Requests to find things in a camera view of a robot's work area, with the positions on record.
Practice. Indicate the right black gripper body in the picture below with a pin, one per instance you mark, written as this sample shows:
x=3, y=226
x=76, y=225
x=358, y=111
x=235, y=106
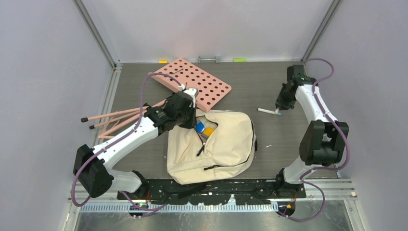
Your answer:
x=284, y=99

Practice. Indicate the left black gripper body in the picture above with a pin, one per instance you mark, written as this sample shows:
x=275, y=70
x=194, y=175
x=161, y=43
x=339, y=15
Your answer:
x=186, y=120

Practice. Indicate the blue eraser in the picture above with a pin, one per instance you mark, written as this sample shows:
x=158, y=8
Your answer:
x=200, y=127

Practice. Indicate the yellow eraser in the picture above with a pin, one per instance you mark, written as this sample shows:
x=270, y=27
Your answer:
x=208, y=131

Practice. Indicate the blue capped white marker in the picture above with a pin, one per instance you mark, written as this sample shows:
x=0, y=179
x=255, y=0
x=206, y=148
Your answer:
x=276, y=112

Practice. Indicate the cream canvas backpack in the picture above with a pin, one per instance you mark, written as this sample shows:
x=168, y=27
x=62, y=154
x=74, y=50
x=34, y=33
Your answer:
x=228, y=152

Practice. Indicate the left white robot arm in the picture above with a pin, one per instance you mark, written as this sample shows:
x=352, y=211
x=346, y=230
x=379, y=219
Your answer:
x=93, y=167

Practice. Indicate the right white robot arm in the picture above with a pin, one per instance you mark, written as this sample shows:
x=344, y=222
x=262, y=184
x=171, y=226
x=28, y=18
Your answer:
x=323, y=143

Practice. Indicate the pink music stand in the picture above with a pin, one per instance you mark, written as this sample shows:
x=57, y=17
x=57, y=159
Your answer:
x=176, y=76

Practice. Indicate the green tape piece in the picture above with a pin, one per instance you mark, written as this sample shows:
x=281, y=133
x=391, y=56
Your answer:
x=239, y=60

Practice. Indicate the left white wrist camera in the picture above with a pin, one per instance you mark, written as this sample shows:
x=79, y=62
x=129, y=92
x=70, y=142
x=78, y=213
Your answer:
x=192, y=92

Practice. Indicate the metal wall bracket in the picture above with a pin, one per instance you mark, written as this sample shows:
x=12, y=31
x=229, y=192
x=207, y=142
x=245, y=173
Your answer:
x=216, y=59

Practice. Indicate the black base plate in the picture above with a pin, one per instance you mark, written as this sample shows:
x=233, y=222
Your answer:
x=219, y=192

